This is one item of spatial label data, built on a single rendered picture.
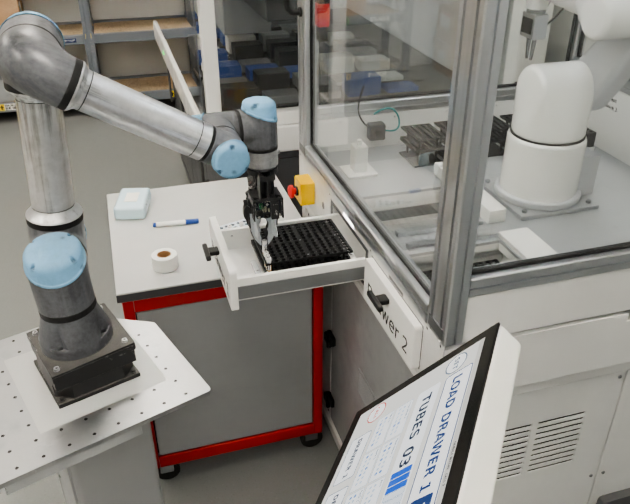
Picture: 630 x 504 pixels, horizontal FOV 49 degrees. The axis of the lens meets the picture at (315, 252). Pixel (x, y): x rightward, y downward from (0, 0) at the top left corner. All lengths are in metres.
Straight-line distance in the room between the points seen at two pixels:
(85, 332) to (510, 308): 0.85
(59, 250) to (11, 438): 0.38
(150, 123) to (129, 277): 0.69
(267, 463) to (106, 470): 0.81
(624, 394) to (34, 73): 1.40
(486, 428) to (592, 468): 1.06
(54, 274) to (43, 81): 0.37
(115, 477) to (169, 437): 0.52
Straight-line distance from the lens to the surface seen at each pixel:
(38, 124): 1.45
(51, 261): 1.43
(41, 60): 1.29
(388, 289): 1.52
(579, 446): 1.80
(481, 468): 0.81
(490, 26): 1.09
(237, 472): 2.38
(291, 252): 1.70
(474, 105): 1.12
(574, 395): 1.66
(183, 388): 1.54
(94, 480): 1.71
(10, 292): 3.45
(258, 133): 1.51
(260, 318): 2.00
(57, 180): 1.50
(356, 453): 1.04
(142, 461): 1.74
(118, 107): 1.31
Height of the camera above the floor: 1.77
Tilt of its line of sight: 31 degrees down
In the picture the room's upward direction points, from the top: straight up
